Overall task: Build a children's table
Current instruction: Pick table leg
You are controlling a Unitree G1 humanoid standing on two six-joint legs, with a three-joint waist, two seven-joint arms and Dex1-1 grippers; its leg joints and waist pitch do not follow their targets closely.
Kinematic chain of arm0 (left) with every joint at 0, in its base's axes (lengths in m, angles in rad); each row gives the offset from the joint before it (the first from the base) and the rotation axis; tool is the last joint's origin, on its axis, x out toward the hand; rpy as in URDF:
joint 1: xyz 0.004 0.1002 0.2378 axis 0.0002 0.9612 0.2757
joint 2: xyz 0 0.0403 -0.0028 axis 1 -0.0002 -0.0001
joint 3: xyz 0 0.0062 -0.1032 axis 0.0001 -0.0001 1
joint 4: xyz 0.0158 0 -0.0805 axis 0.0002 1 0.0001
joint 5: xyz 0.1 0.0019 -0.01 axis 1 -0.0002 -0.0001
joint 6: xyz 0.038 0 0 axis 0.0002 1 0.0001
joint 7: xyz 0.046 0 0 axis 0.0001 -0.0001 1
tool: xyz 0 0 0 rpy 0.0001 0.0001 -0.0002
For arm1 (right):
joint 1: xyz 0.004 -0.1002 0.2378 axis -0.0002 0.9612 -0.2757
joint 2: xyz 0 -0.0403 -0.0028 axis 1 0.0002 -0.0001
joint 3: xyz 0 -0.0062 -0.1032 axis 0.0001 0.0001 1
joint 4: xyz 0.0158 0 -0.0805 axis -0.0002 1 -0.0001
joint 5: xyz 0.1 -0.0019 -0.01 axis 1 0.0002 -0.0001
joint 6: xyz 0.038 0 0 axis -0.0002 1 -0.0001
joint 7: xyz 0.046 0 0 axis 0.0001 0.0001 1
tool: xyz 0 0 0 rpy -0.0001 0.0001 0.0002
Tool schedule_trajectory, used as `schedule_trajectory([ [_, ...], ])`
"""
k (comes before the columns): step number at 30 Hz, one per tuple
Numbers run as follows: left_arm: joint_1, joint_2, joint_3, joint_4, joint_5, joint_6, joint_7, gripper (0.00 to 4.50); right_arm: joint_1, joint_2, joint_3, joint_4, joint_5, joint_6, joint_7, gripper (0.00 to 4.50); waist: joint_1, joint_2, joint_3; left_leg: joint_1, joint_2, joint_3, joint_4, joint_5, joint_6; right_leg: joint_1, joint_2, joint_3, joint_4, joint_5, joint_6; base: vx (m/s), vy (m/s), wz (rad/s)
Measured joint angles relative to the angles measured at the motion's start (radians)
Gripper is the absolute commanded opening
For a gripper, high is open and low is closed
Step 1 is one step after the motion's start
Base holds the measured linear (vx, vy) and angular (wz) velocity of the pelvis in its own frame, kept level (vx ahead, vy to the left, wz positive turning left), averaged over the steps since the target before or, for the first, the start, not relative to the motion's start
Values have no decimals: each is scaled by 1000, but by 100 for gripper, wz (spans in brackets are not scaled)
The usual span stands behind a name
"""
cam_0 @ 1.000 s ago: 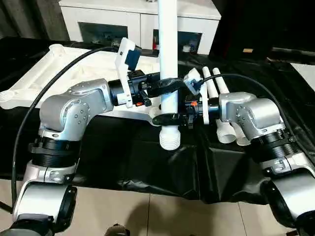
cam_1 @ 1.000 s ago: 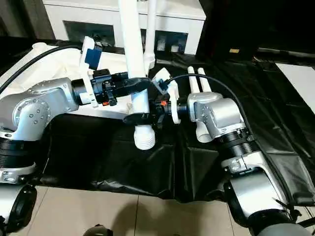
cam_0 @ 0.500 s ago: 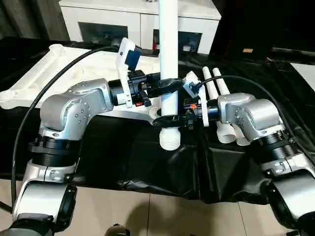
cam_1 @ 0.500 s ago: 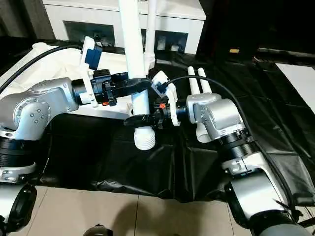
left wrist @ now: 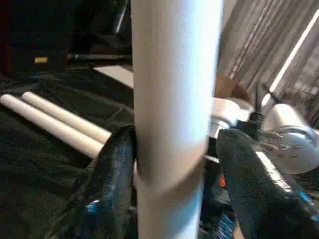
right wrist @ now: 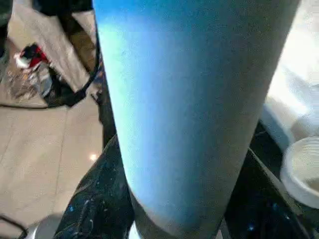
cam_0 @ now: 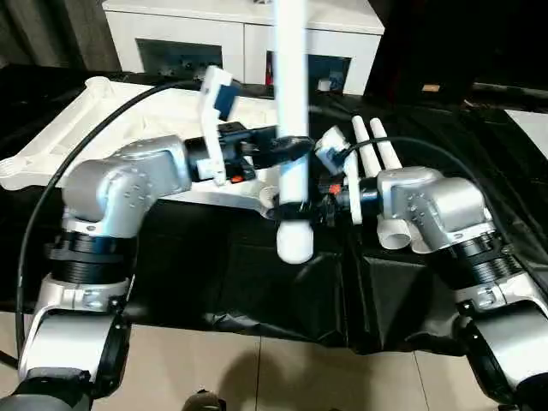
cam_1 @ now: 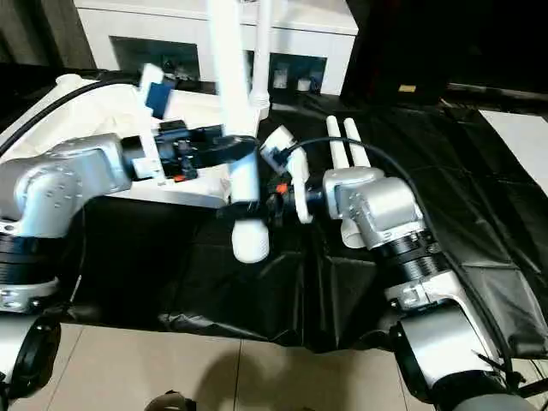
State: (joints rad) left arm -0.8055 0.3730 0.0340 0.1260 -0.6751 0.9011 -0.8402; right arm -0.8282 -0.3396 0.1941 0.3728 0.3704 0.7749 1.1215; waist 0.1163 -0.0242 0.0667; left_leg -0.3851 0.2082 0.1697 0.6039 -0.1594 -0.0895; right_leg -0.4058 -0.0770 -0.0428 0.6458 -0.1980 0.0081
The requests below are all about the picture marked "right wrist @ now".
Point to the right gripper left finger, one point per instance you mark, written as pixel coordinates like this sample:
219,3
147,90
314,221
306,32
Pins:
99,199

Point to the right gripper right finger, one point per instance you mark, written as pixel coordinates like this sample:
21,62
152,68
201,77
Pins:
261,206

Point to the white plastic table top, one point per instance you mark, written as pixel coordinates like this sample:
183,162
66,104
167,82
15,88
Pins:
296,99

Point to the white plastic table leg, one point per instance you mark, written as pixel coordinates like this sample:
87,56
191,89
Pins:
187,99

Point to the black plastic cover mat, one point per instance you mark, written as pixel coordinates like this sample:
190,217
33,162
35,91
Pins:
266,149

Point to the red and white floor object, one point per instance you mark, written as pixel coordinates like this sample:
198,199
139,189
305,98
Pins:
30,56

